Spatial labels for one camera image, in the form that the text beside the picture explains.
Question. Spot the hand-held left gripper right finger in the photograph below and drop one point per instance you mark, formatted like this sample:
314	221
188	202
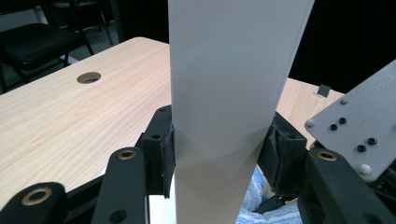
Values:
286	161

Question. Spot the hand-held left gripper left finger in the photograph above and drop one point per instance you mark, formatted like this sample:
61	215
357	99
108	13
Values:
158	155

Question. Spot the blue striped cloth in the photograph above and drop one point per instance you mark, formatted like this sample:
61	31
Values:
258	217

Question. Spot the white desk lamp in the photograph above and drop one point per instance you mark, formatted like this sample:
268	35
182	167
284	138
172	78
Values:
230	77

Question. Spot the black folding chair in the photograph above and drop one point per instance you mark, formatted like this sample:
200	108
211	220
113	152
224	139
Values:
31	40

